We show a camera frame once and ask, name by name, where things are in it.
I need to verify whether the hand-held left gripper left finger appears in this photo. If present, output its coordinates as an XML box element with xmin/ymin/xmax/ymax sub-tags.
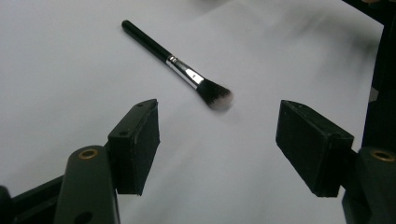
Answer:
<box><xmin>106</xmin><ymin>98</ymin><xmax>162</xmax><ymax>197</ymax></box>

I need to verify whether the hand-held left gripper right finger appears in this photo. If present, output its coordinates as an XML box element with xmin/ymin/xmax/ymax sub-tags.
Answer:
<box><xmin>275</xmin><ymin>99</ymin><xmax>356</xmax><ymax>199</ymax></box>

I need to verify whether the black makeup brush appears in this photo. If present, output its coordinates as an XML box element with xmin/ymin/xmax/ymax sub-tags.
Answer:
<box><xmin>120</xmin><ymin>19</ymin><xmax>234</xmax><ymax>112</ymax></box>

